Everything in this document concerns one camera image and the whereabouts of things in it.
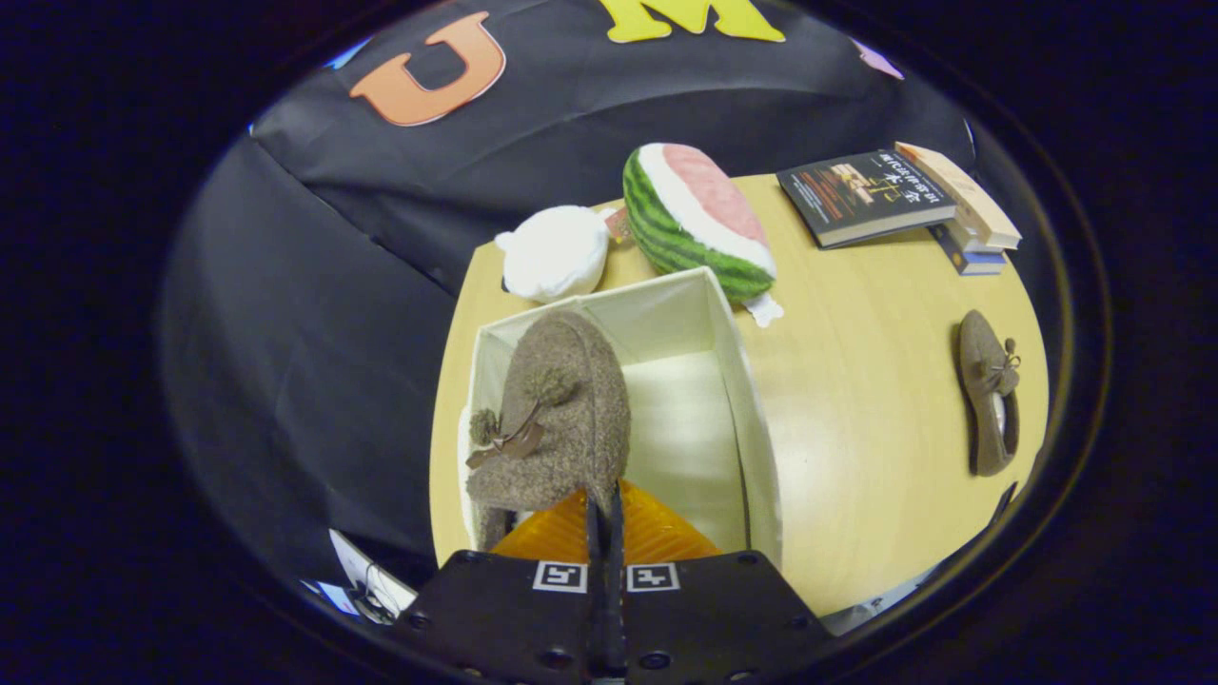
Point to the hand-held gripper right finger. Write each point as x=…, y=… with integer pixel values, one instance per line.
x=714, y=618

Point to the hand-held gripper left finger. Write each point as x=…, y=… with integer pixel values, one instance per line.
x=504, y=618

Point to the grey fabric storage box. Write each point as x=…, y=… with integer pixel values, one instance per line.
x=752, y=428

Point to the brown fuzzy shoe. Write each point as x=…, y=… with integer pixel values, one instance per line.
x=571, y=419
x=985, y=381

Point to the white paper sheet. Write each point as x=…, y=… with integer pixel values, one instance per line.
x=366, y=576

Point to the black table clamp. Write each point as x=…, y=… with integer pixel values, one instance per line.
x=1005, y=502

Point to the black backdrop cloth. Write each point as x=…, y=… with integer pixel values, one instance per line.
x=285, y=333

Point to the white plush toy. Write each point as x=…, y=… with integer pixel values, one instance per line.
x=552, y=252

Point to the watermelon slice plush toy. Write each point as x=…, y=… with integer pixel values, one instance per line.
x=695, y=219

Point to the blue cover book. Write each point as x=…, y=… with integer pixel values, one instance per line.
x=971, y=262

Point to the black cover book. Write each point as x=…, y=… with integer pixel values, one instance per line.
x=861, y=195

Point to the grey cover book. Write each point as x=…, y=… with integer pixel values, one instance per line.
x=963, y=238

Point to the beige cover book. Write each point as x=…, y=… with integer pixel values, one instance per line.
x=961, y=195

